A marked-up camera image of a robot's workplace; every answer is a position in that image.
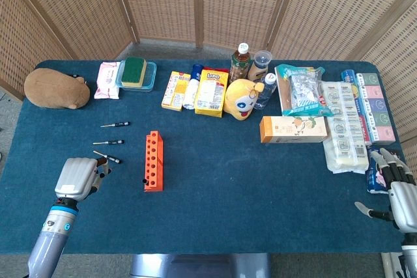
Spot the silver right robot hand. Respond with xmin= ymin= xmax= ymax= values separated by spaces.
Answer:
xmin=354 ymin=147 xmax=417 ymax=234

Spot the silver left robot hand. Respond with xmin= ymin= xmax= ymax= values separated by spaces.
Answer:
xmin=54 ymin=156 xmax=113 ymax=202

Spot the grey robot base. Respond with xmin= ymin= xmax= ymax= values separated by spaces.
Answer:
xmin=130 ymin=253 xmax=272 ymax=278

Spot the orange screwdriver rack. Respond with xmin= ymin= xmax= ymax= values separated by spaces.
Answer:
xmin=143 ymin=130 xmax=165 ymax=192

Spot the blue pink printed tissue pack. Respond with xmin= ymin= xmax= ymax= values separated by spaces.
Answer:
xmin=365 ymin=146 xmax=405 ymax=194

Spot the brown plush capybara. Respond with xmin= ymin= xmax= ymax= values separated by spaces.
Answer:
xmin=23 ymin=68 xmax=91 ymax=110

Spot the long white tissue pack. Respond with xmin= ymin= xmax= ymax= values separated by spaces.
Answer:
xmin=321 ymin=80 xmax=370 ymax=174

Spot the pastel multicolour tissue pack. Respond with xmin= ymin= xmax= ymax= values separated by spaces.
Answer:
xmin=355 ymin=72 xmax=397 ymax=145

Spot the white pink wet wipes pack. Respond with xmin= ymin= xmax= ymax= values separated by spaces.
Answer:
xmin=93 ymin=61 xmax=122 ymax=100

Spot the yellow green sponge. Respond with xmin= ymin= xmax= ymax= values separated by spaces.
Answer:
xmin=121 ymin=57 xmax=148 ymax=89

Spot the clear container with blue lid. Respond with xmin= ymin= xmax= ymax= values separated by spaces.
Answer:
xmin=115 ymin=60 xmax=158 ymax=92

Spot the small yellow carton box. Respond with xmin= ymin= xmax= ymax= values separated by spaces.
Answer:
xmin=161 ymin=70 xmax=192 ymax=112

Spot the orange white carton box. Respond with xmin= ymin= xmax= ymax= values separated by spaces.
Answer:
xmin=259 ymin=115 xmax=328 ymax=144

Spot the blue wrapped pack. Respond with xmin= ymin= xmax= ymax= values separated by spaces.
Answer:
xmin=341 ymin=69 xmax=372 ymax=145

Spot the white bottle with blue cap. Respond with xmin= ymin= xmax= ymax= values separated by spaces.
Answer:
xmin=182 ymin=63 xmax=205 ymax=110

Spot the teal printed clear snack bag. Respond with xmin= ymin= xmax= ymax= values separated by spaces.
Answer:
xmin=280 ymin=64 xmax=334 ymax=117

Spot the yellow biscuit bag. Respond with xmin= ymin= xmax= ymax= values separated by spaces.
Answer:
xmin=194 ymin=67 xmax=230 ymax=118

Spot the clear water bottle white cap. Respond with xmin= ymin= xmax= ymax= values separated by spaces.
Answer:
xmin=253 ymin=72 xmax=278 ymax=110

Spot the yellow plush toy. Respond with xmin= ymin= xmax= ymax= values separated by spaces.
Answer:
xmin=223 ymin=78 xmax=265 ymax=121

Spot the woven rattan folding screen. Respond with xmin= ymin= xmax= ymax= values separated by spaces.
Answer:
xmin=0 ymin=0 xmax=417 ymax=161

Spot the green label tea bottle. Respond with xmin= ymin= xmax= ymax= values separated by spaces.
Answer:
xmin=229 ymin=42 xmax=252 ymax=83

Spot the clear lidded drink cup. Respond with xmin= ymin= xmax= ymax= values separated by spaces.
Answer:
xmin=247 ymin=50 xmax=273 ymax=83

